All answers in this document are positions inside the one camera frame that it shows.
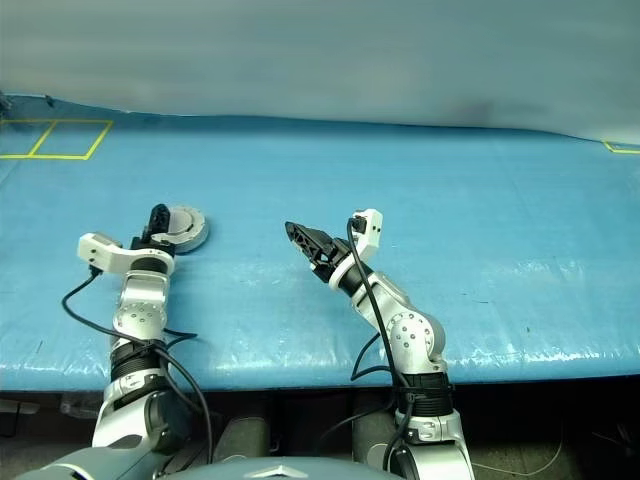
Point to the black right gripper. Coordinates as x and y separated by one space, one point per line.
334 255

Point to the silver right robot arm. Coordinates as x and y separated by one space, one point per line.
415 335

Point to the grey tape roll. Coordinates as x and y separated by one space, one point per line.
196 239

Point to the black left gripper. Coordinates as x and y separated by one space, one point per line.
142 244

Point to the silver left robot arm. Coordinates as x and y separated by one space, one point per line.
142 300

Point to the grey robot torso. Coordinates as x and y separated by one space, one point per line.
280 472

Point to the blue table cover sheet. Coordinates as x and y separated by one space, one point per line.
400 200

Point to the dark rounded shape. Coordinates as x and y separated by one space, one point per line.
245 440
370 435

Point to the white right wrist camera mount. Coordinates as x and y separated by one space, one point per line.
370 232

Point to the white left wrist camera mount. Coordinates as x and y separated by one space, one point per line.
100 252

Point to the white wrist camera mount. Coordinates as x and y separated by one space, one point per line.
370 232
100 252

